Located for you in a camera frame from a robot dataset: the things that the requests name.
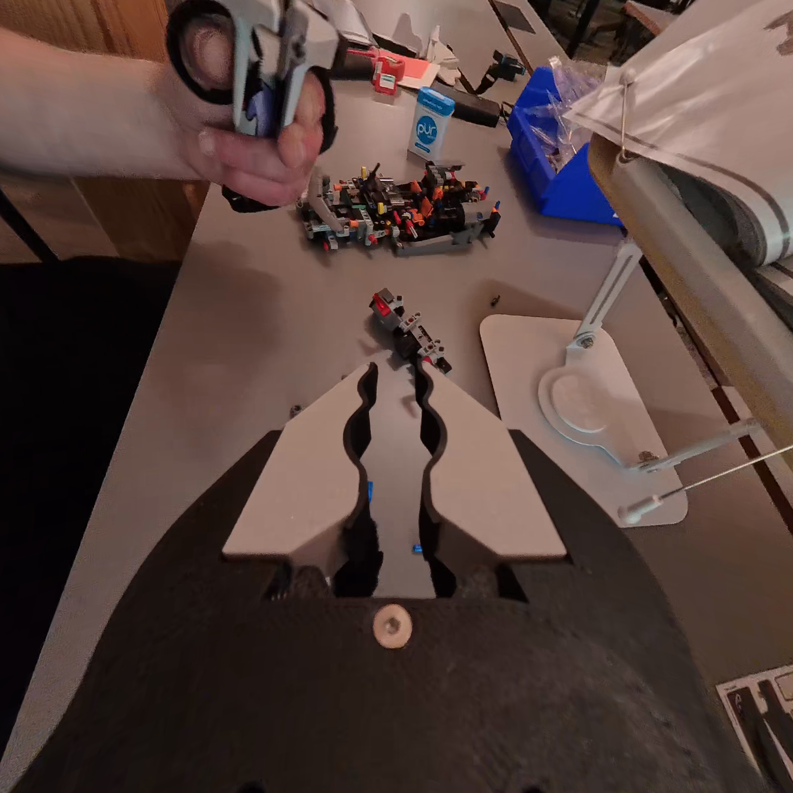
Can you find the black cylinder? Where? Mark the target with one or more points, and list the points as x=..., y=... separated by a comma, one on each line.
x=471, y=105

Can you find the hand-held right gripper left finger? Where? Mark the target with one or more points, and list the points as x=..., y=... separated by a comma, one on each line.
x=297, y=489

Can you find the white metal book stand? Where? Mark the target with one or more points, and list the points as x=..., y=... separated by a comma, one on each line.
x=588, y=402

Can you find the white folded paper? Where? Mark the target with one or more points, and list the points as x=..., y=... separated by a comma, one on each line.
x=427, y=43

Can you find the light grey lego connector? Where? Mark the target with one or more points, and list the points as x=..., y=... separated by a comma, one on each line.
x=398, y=305

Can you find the lego sticker sheet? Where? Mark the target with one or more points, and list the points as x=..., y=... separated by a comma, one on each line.
x=759, y=725

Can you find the grey lego subassembly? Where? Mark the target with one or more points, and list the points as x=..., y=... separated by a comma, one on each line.
x=409, y=328

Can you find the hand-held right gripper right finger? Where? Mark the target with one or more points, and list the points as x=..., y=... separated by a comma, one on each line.
x=495, y=495

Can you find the blue plastic bin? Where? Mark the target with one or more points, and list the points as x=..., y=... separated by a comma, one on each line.
x=557, y=186

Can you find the silver foil pouch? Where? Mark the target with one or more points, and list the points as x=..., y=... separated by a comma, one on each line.
x=344, y=18

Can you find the lego car chassis assembly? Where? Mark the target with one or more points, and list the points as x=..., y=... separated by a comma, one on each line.
x=402, y=210

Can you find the white blue mint pouch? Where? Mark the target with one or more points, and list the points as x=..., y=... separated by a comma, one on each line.
x=430, y=124

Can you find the clear plastic bags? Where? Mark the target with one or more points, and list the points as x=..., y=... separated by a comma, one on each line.
x=564, y=118

